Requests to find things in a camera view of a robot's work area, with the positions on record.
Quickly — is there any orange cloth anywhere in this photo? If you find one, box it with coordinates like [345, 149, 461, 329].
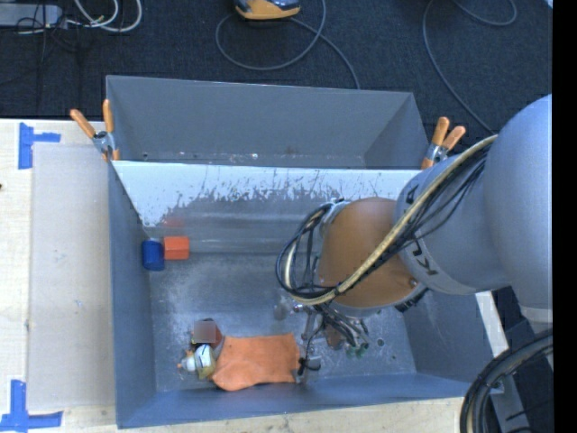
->
[210, 332, 302, 392]

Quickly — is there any blue cup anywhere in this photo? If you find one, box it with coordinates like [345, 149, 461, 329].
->
[141, 237, 166, 272]

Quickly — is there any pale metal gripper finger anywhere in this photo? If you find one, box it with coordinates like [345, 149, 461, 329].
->
[273, 293, 300, 321]
[295, 353, 323, 385]

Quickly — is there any orange block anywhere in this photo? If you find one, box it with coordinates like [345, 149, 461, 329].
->
[162, 235, 191, 262]

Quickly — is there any pale wood flat board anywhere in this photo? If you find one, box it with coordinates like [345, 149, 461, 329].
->
[25, 143, 114, 412]

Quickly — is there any red-brown round thing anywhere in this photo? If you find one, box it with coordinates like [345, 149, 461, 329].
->
[190, 317, 224, 349]

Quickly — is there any white and yellow spray bottle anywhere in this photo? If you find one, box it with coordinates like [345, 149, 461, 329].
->
[177, 343, 219, 381]

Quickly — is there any grey metal bin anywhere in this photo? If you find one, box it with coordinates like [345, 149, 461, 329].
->
[104, 74, 502, 430]

